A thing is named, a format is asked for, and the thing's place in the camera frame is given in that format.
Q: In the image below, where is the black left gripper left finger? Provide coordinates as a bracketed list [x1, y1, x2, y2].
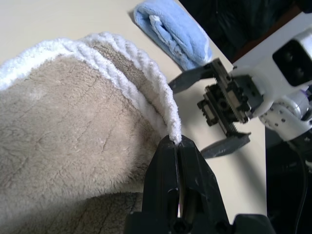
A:
[143, 136, 181, 213]

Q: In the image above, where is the beige towel with white trim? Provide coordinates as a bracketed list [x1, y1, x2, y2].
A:
[0, 31, 183, 234]

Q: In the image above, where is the light blue folded towel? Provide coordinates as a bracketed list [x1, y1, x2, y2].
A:
[133, 0, 213, 71]

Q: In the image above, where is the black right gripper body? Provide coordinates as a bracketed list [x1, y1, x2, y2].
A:
[197, 59, 264, 136]

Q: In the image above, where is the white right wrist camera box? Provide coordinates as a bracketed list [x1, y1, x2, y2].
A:
[230, 29, 312, 117]

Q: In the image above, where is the person in dark clothes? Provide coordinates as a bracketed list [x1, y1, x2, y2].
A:
[180, 0, 303, 61]

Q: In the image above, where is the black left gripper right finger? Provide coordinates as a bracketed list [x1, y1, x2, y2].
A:
[179, 136, 231, 222]

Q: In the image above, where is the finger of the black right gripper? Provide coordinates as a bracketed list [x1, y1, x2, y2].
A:
[168, 64, 215, 93]
[201, 133, 252, 159]

